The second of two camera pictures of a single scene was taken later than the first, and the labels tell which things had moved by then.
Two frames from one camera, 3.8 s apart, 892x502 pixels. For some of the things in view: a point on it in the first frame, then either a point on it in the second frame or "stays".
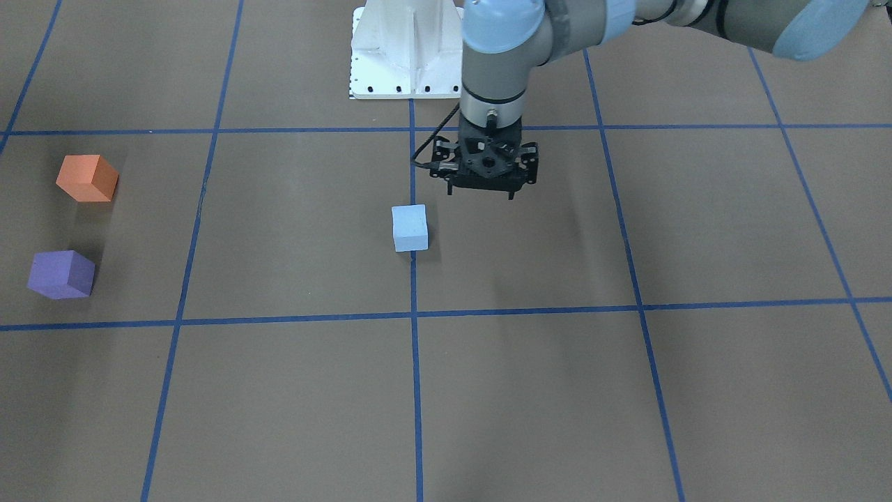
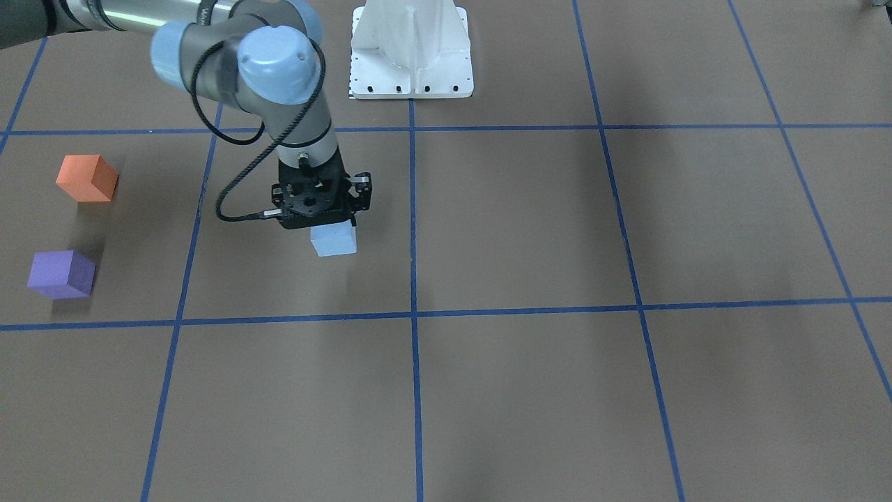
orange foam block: (88, 178) stays
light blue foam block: (410, 227) -> (334, 239)
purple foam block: (61, 275) stays
